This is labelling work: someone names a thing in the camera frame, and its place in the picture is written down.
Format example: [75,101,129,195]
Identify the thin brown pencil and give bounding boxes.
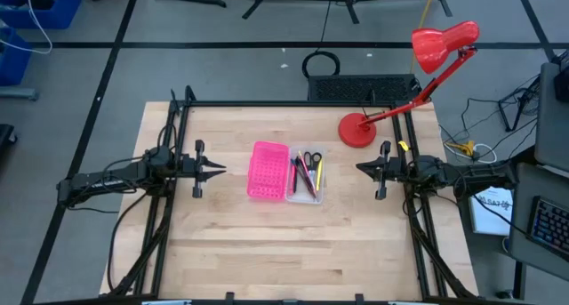
[301,161,319,201]

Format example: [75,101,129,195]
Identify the white cable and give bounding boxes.
[0,0,53,56]

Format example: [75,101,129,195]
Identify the black bag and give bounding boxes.
[0,124,19,148]

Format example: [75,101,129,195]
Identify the blue pen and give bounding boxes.
[290,157,299,196]

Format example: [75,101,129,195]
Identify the black gel pen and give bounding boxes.
[293,158,315,197]

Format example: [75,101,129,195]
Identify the black aluminium table frame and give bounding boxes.
[100,84,480,305]

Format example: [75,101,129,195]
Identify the blue plastic bin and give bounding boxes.
[0,27,33,87]
[0,0,83,30]

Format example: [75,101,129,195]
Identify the black keyboard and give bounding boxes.
[526,195,569,262]

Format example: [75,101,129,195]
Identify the grey desk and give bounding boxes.
[533,61,569,173]
[508,161,569,283]

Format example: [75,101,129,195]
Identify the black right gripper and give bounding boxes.
[355,140,406,202]

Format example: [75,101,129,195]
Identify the coiled black cable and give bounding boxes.
[301,50,341,80]

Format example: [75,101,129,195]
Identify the white paper sheet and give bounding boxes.
[468,186,515,237]

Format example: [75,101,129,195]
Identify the grey metal bar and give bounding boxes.
[0,87,40,102]

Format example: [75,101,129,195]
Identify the black perforated equipment case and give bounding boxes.
[307,73,422,103]

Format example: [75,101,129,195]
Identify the thick pink pencil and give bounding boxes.
[296,150,318,200]

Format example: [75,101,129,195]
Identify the clear plastic supply box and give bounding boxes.
[284,144,327,205]

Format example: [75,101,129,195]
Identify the black handled scissors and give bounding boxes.
[303,150,324,189]

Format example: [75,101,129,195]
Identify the black power cable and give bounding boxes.
[106,191,150,293]

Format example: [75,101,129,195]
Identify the yellow pen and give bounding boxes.
[315,157,325,193]

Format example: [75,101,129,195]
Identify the yellow hanging cable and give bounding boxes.
[408,0,439,75]

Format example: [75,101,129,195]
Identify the red desk lamp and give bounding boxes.
[337,20,482,149]

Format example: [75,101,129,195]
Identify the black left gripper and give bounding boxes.
[177,139,228,200]

